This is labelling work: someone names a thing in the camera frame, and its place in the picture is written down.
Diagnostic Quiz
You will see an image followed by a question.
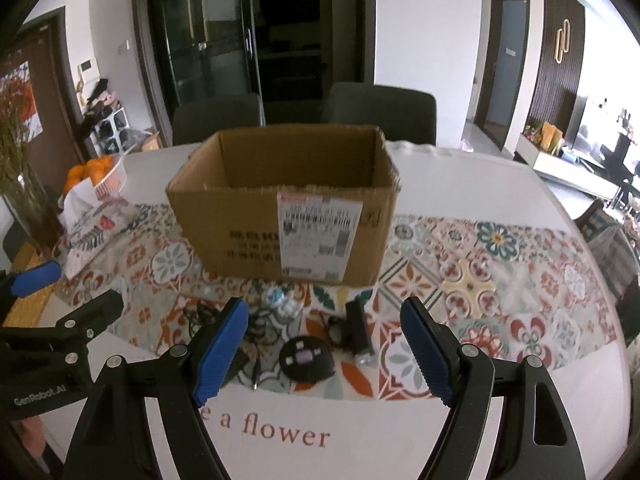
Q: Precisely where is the patterned table runner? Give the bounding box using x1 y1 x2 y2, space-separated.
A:
56 204 622 401

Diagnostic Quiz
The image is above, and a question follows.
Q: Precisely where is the dark glass cabinet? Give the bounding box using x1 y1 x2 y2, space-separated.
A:
132 0 376 145

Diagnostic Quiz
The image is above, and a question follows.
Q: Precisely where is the black power adapter with cable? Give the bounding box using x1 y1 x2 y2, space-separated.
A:
186 298 280 403

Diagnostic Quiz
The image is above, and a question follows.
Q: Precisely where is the left dark dining chair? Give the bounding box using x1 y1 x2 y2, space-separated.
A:
171 93 266 145

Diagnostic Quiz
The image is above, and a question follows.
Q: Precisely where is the white shoe rack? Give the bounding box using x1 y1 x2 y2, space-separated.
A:
77 78 129 157

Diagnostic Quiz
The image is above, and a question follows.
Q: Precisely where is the dark dining chair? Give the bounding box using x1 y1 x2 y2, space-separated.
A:
321 82 437 145
171 93 266 145

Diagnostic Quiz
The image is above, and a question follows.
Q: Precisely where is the black bike flashlight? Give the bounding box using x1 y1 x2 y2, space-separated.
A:
326 299 376 366

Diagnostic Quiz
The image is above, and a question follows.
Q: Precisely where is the white basket of oranges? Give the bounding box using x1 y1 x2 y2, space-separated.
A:
62 153 127 200

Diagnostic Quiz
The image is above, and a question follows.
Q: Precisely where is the yellow woven placemat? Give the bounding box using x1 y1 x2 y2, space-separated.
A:
1 243 62 328

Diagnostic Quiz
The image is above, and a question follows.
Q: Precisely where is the black computer mouse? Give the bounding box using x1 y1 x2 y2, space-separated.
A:
279 336 335 384

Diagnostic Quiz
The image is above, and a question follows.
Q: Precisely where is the white astronaut figurine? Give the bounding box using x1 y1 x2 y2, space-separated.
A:
262 286 303 322

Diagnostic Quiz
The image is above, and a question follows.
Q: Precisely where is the vase with dried flowers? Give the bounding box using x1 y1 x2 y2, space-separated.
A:
1 70 63 257

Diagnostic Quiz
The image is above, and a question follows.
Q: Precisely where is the person's left hand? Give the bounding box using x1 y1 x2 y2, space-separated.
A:
18 416 47 458

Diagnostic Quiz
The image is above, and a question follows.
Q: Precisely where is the white tv console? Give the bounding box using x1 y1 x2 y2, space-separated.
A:
514 122 620 202

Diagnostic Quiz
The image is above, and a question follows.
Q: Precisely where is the brown cardboard box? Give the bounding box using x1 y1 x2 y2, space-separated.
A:
166 125 400 287

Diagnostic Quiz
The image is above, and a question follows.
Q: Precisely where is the right dark dining chair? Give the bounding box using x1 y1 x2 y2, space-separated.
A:
321 82 437 145

